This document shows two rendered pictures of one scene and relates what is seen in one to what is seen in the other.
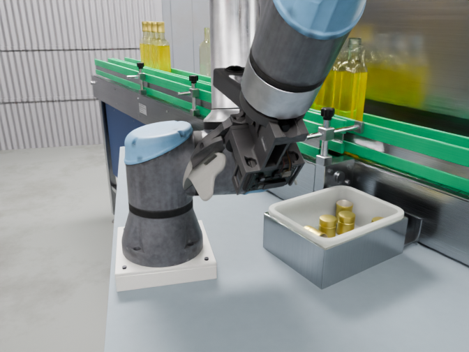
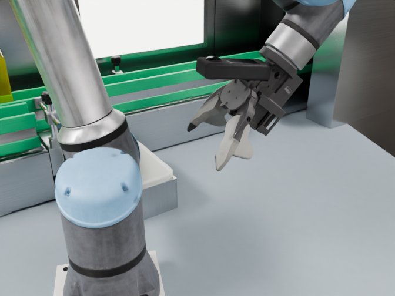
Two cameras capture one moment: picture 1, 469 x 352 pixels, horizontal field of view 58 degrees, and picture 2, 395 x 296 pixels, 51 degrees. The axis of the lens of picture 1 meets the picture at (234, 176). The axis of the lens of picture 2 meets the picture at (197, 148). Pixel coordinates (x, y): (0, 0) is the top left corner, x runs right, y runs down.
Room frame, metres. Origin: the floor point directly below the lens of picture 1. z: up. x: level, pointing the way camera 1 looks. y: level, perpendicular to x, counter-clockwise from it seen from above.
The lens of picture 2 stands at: (0.56, 0.63, 1.29)
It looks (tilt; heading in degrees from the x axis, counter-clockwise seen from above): 27 degrees down; 270
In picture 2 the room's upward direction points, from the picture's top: straight up
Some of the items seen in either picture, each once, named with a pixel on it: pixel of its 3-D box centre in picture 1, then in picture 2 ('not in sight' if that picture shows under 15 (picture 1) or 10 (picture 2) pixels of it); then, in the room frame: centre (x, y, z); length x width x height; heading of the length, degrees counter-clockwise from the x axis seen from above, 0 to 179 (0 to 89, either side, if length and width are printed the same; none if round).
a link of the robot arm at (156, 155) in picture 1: (163, 162); (102, 202); (0.70, 0.13, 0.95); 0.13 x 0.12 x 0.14; 99
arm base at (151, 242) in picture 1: (162, 221); (110, 268); (0.70, 0.13, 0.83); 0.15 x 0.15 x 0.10
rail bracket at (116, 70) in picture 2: not in sight; (114, 78); (0.80, -0.52, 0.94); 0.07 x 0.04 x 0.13; 123
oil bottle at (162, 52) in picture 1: (162, 55); not in sight; (1.95, 0.32, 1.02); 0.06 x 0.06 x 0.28; 33
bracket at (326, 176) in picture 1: (335, 174); (53, 152); (0.90, -0.23, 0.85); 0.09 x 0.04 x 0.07; 123
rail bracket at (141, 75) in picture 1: (136, 79); not in sight; (1.75, 0.40, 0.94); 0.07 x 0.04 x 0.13; 123
